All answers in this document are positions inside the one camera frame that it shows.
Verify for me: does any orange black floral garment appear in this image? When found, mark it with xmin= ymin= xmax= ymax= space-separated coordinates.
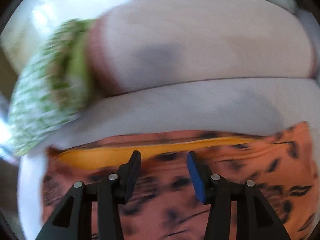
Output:
xmin=42 ymin=121 xmax=319 ymax=239

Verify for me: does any pale lilac quilted mattress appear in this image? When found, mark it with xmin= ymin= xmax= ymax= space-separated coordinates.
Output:
xmin=17 ymin=78 xmax=319 ymax=239

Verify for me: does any green white patterned pillow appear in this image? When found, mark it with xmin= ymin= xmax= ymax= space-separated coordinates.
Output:
xmin=8 ymin=19 xmax=94 ymax=157

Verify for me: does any pink bolster cushion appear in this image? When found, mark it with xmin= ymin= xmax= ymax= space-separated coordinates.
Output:
xmin=86 ymin=0 xmax=317 ymax=96

